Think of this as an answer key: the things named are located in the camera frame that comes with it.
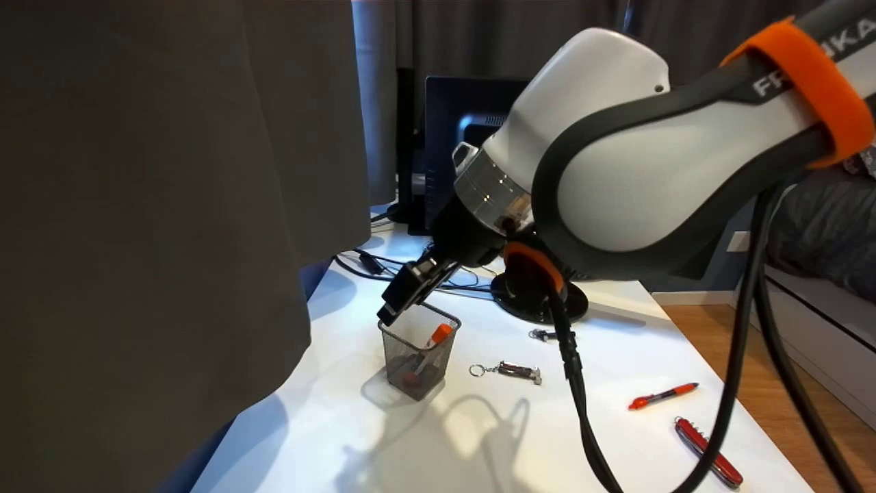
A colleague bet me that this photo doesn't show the black desk cables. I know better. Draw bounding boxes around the black desk cables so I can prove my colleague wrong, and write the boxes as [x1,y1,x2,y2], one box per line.
[332,238,496,296]

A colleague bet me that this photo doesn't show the white wall outlet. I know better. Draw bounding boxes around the white wall outlet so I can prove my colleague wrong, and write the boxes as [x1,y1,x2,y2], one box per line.
[726,227,758,255]

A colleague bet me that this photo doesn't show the red marker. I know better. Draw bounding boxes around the red marker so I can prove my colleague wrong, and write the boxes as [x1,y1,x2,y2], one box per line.
[670,415,744,490]

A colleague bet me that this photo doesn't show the large dark grey curtain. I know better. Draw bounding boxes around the large dark grey curtain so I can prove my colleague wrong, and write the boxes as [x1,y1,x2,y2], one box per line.
[0,0,373,493]

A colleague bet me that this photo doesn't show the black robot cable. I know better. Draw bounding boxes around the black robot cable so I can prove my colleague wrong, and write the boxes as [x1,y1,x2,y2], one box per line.
[541,175,864,493]

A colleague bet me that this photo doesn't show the black mesh basket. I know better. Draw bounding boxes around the black mesh basket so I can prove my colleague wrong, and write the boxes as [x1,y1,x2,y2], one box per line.
[374,301,463,401]

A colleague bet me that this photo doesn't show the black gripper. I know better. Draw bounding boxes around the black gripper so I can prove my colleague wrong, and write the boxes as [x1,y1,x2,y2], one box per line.
[374,193,509,329]

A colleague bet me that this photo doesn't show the black upright device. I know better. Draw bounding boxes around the black upright device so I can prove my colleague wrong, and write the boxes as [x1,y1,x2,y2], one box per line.
[391,64,429,234]

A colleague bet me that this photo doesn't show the wide orange velcro strap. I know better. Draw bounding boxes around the wide orange velcro strap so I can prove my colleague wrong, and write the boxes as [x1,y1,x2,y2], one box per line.
[719,16,876,171]

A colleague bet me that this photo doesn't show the small orange wrist strap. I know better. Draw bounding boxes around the small orange wrist strap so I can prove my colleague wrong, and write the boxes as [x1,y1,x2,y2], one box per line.
[502,238,569,301]

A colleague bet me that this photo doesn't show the metal keychain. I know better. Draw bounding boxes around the metal keychain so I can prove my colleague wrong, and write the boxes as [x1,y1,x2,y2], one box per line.
[465,359,544,389]

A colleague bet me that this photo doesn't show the bed with grey mattress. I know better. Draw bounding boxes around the bed with grey mattress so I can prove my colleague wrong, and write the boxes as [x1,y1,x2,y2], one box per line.
[756,167,876,433]

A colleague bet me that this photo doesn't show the orange pen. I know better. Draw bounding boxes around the orange pen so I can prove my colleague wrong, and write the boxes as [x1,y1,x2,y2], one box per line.
[625,381,702,412]

